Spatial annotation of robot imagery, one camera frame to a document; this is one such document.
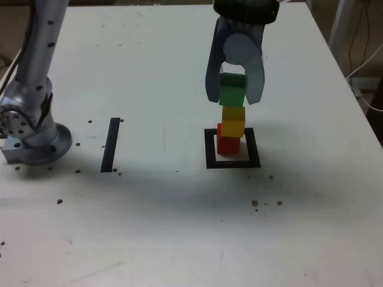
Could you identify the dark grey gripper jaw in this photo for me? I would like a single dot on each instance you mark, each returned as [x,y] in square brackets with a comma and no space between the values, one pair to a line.
[213,77]

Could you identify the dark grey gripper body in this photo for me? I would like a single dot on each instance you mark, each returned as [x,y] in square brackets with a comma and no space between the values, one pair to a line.
[242,28]

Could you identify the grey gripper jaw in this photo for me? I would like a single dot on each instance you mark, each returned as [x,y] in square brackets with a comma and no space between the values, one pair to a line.
[255,77]

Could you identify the green cube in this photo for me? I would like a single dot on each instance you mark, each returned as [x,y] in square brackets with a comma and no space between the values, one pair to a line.
[232,94]

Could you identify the yellow cube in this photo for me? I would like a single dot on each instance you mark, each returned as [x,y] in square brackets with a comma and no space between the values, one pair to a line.
[233,125]

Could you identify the red cube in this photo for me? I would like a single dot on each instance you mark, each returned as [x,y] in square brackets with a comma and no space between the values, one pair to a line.
[229,145]

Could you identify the black tape square outline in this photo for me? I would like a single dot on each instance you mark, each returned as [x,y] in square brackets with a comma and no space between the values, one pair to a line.
[209,161]

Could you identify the black tape strip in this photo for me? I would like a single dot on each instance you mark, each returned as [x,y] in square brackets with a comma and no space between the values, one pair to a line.
[109,149]

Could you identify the white frame leg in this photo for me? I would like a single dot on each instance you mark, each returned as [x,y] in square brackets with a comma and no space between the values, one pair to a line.
[341,21]

